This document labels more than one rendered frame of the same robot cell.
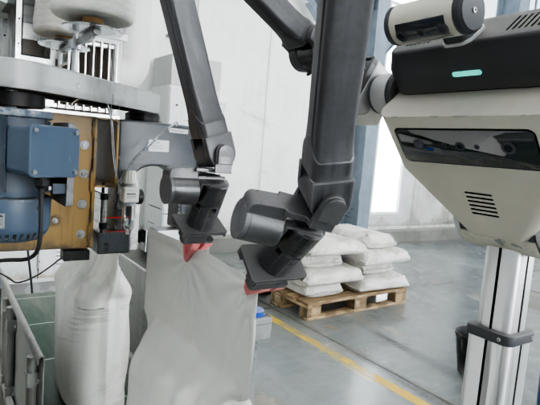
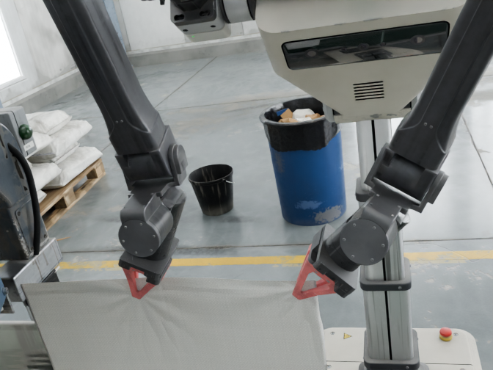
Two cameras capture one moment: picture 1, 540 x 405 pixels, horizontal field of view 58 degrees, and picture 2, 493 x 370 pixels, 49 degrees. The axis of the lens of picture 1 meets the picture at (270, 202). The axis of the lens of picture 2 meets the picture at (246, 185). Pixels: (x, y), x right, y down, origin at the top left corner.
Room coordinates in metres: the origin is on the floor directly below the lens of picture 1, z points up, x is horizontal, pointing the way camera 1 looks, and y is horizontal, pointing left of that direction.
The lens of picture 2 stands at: (0.31, 0.47, 1.53)
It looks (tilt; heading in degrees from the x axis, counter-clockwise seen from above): 23 degrees down; 322
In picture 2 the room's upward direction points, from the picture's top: 10 degrees counter-clockwise
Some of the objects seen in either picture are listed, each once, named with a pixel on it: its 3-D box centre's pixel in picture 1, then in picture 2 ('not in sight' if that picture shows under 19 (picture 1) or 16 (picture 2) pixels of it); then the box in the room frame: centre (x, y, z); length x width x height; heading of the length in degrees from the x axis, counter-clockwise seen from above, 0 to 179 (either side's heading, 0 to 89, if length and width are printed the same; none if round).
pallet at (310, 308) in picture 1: (327, 290); (22, 201); (4.39, -0.59, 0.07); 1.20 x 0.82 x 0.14; 127
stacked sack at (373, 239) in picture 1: (357, 235); (23, 126); (4.60, -0.85, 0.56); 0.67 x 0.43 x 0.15; 35
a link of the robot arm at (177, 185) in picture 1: (195, 173); (150, 197); (0.94, 0.15, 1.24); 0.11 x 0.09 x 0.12; 126
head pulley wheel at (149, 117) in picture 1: (142, 118); not in sight; (1.31, 0.35, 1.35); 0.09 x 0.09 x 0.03
